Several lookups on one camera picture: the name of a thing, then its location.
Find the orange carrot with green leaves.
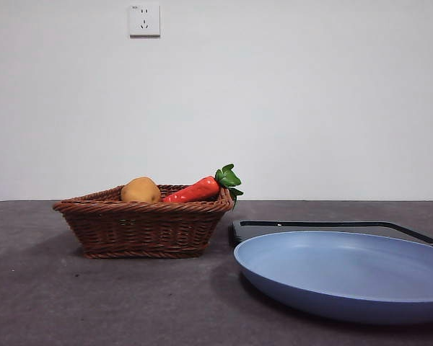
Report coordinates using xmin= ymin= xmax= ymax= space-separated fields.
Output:
xmin=161 ymin=164 xmax=244 ymax=212

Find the brown wicker basket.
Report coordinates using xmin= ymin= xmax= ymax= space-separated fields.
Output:
xmin=52 ymin=184 xmax=236 ymax=260

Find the blue round plate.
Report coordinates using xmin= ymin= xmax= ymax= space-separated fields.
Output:
xmin=233 ymin=231 xmax=433 ymax=325

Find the black flat tray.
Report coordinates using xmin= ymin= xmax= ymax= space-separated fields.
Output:
xmin=232 ymin=220 xmax=433 ymax=252

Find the white wall socket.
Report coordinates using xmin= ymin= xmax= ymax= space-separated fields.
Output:
xmin=129 ymin=4 xmax=161 ymax=38

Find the brown potato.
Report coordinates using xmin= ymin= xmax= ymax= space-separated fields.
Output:
xmin=121 ymin=176 xmax=162 ymax=203

